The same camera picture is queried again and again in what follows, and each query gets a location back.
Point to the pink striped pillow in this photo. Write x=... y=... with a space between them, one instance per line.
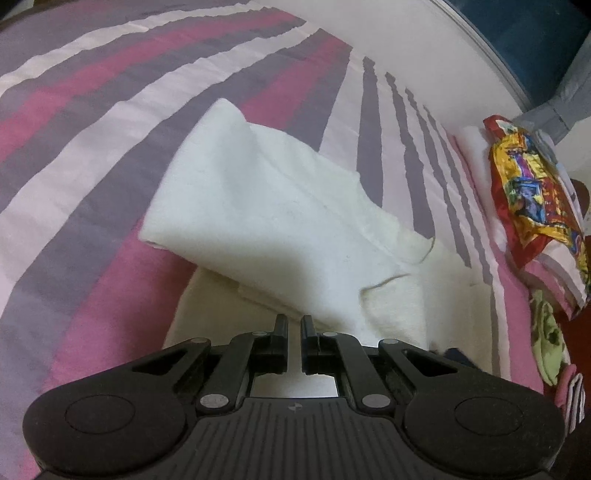
x=554 y=271

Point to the striped pink purple bedspread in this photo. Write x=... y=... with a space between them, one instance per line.
x=96 y=97

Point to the window with aluminium frame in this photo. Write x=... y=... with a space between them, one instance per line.
x=531 y=44

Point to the white knit sweater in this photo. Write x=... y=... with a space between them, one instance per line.
x=273 y=227

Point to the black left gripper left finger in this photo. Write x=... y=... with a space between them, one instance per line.
x=236 y=365

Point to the colourful red yellow bag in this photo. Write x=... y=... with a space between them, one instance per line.
x=530 y=201

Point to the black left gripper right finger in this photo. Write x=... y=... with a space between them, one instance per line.
x=344 y=358

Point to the green folded cloth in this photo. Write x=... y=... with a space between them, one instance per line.
x=548 y=343

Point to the grey blue curtain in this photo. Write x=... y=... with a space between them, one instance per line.
x=570 y=102

